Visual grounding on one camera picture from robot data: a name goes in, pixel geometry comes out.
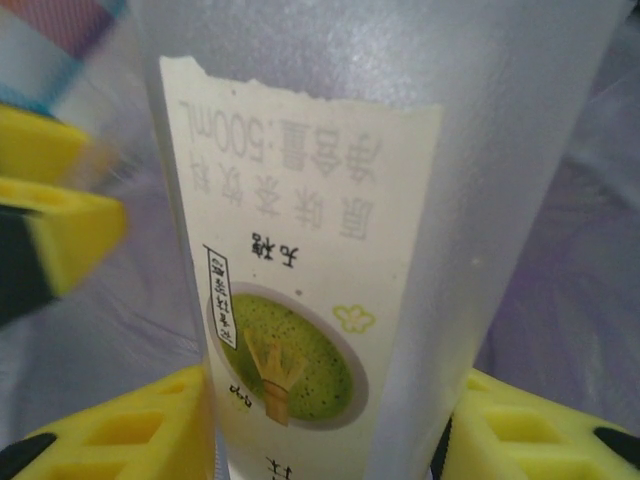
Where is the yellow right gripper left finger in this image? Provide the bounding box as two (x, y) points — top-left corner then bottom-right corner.
(0, 363), (221, 480)

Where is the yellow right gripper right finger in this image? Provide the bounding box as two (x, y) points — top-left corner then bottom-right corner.
(432, 368), (640, 480)

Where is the frosted bottle with matcha label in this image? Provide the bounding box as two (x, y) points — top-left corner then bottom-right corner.
(122, 0), (624, 480)

